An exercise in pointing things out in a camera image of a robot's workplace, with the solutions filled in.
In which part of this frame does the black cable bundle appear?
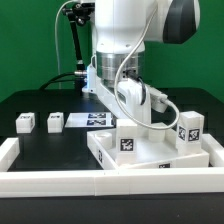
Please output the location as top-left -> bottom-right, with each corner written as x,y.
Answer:
39,73 -> 88,91

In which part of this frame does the white U-shaped obstacle fence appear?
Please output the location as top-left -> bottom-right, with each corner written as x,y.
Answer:
0,138 -> 224,198

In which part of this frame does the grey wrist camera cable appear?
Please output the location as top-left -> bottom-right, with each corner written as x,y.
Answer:
113,6 -> 181,132

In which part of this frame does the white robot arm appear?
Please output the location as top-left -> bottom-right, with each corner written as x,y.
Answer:
81,0 -> 200,129

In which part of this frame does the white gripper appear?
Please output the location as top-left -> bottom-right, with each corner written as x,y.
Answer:
94,76 -> 167,129

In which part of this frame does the white cable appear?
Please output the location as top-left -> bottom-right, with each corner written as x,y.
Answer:
54,0 -> 81,90

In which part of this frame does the white marker sheet with tags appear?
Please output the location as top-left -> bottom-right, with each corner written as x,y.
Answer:
65,112 -> 114,128

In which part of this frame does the white square table top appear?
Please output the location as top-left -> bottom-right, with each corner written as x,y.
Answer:
87,129 -> 209,170

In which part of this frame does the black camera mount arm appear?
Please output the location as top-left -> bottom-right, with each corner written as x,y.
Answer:
62,3 -> 95,77

